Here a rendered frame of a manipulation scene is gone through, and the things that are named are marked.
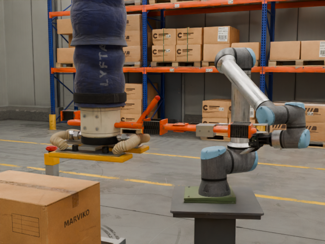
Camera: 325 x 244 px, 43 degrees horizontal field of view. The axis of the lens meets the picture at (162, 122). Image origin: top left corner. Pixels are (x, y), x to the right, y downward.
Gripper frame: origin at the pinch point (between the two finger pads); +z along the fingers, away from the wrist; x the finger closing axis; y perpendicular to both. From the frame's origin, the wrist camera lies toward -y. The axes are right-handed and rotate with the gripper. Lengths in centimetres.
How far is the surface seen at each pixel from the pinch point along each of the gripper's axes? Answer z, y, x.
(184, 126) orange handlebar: -8, 62, -13
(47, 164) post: 108, 41, 9
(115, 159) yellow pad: 13, 81, -3
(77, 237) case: 49, 73, 36
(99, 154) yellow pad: 21, 81, -5
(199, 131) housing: -14, 61, -11
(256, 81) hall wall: 304, -728, -48
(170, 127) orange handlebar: -2, 64, -13
